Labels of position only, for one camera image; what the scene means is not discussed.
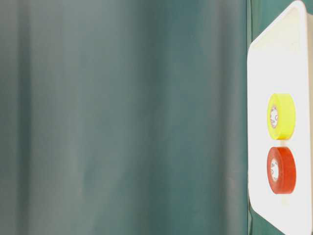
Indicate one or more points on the yellow tape roll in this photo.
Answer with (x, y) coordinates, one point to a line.
(281, 116)

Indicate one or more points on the red tape roll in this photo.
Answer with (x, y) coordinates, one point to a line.
(281, 170)

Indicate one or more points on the white plastic tray case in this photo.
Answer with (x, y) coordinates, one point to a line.
(280, 61)

